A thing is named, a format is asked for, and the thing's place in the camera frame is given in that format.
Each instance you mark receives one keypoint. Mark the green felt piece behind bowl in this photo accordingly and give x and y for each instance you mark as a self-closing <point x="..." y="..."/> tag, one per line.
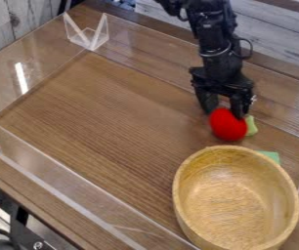
<point x="270" y="156"/>

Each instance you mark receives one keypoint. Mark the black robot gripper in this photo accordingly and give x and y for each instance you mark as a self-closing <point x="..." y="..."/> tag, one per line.
<point x="220" y="77"/>

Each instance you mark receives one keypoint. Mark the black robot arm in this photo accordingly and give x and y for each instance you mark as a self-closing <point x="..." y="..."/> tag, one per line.
<point x="212" y="21"/>

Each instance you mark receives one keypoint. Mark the wooden oval bowl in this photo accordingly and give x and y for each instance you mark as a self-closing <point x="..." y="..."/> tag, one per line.
<point x="235" y="200"/>

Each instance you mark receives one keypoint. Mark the clear acrylic tray enclosure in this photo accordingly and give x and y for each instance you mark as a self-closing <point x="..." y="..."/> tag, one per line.
<point x="99" y="121"/>

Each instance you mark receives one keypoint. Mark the black table clamp bracket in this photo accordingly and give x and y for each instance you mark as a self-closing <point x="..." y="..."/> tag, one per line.
<point x="27" y="239"/>

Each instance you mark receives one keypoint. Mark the red felt strawberry toy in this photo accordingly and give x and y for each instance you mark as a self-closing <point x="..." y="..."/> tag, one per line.
<point x="228" y="128"/>

